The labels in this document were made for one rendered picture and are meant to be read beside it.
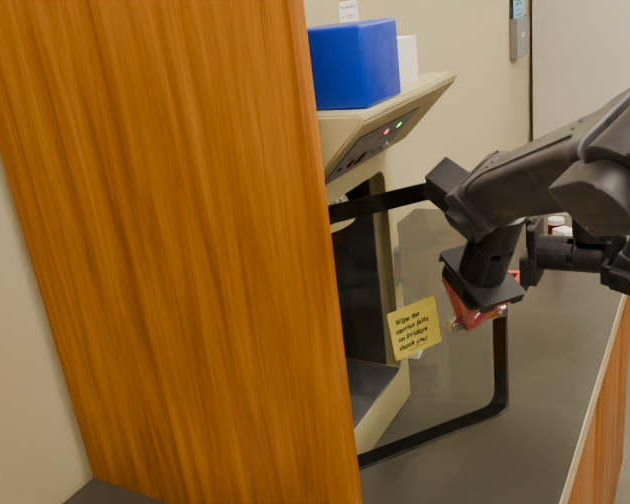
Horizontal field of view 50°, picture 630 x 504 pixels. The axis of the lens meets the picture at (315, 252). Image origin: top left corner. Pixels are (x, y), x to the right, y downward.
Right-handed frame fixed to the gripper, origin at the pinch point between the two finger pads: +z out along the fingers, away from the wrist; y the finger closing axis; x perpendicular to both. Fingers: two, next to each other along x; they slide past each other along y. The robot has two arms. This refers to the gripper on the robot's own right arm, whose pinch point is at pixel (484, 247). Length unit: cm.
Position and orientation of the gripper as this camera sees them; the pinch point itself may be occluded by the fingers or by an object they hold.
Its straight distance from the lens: 118.8
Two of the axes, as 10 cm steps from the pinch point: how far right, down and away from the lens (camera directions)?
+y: -1.2, -9.3, -3.4
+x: -4.9, 3.6, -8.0
